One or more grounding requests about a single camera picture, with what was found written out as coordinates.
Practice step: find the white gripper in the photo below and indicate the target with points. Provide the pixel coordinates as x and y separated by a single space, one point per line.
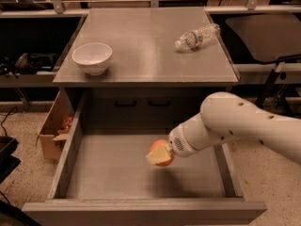
178 142

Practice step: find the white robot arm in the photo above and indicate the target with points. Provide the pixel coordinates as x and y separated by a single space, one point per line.
222 118

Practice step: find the open grey top drawer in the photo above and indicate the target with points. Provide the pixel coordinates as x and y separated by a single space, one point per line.
103 179

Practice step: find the grey cabinet with top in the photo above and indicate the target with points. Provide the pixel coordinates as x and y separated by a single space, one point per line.
145 64

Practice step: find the brown cardboard box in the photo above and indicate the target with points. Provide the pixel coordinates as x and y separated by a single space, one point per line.
54 131

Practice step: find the clear plastic water bottle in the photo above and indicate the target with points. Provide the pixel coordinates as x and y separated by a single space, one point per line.
195 38

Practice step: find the white ceramic bowl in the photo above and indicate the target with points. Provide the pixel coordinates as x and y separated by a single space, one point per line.
93 58

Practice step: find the black headphones on shelf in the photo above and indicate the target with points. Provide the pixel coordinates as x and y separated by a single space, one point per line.
29 63

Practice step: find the black office chair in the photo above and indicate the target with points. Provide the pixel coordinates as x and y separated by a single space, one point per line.
266 51

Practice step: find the black drawer handle right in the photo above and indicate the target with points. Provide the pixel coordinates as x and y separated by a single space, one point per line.
159 101

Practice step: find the black drawer handle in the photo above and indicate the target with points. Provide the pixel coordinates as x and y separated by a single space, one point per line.
159 101
125 102

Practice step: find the black drawer handle left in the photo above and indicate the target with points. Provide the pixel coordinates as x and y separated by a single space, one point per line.
125 102

